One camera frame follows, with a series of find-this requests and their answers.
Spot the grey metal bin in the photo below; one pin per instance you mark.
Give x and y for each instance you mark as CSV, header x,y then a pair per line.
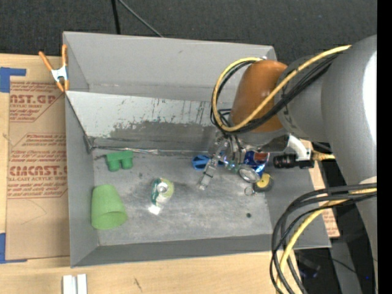
x,y
183,207

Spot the black cylinder on white bracket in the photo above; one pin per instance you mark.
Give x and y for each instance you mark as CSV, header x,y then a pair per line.
x,y
284,161

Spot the green double-tube toy block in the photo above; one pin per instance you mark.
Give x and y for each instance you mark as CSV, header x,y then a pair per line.
x,y
118,160

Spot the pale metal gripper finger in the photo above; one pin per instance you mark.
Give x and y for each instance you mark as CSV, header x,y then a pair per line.
x,y
208,173

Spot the yellow wheel with black tyre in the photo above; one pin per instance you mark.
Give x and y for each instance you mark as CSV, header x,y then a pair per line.
x,y
264,183

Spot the brown cardboard board red print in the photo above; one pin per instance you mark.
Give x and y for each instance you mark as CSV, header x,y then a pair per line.
x,y
36,194

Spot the green plastic cup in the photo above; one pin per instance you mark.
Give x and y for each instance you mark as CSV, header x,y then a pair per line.
x,y
107,207

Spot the blue crushed soda can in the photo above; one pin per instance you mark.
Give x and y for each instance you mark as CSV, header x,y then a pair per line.
x,y
255,159

